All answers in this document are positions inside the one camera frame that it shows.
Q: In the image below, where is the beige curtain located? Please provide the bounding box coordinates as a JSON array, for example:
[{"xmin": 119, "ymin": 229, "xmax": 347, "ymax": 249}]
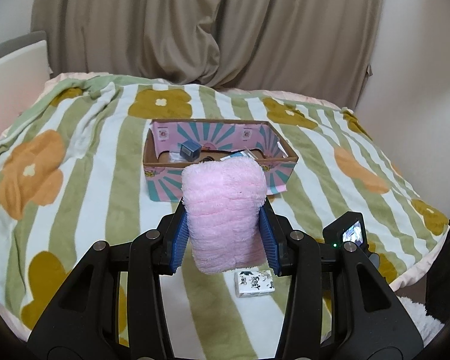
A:
[{"xmin": 31, "ymin": 0, "xmax": 383, "ymax": 108}]

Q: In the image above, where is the small black box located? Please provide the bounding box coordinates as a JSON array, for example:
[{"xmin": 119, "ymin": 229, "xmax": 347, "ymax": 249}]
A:
[{"xmin": 200, "ymin": 154, "xmax": 220, "ymax": 163}]

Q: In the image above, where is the white patterned tissue pack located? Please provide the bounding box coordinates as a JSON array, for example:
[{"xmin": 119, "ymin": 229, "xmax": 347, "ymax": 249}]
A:
[{"xmin": 234, "ymin": 269, "xmax": 275, "ymax": 297}]

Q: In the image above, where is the blue white flat package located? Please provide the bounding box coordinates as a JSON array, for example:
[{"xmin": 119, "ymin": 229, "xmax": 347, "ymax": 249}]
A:
[{"xmin": 220, "ymin": 150, "xmax": 256, "ymax": 161}]

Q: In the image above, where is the white padded headboard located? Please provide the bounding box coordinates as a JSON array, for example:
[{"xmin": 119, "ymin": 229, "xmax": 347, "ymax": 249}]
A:
[{"xmin": 0, "ymin": 31, "xmax": 51, "ymax": 135}]

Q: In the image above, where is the pink patterned cardboard box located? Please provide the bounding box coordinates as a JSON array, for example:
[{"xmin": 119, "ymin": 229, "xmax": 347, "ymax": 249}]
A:
[{"xmin": 143, "ymin": 119, "xmax": 297, "ymax": 202}]

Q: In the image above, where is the small blue box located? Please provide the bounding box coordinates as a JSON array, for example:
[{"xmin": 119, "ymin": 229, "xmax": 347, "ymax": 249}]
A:
[{"xmin": 179, "ymin": 140, "xmax": 201, "ymax": 162}]

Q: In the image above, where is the pink bed sheet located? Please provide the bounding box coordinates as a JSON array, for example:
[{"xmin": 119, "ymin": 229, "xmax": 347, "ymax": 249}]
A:
[{"xmin": 0, "ymin": 73, "xmax": 449, "ymax": 340}]

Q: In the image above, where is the floral striped blanket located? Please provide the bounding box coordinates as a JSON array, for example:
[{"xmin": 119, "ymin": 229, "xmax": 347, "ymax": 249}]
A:
[{"xmin": 0, "ymin": 76, "xmax": 450, "ymax": 359}]

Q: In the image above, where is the pink fluffy sock roll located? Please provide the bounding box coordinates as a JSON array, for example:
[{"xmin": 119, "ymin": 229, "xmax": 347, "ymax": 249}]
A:
[{"xmin": 182, "ymin": 157, "xmax": 267, "ymax": 275}]

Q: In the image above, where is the clear plastic bag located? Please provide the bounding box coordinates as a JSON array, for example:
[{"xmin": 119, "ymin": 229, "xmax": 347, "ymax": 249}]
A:
[{"xmin": 169, "ymin": 152, "xmax": 184, "ymax": 163}]

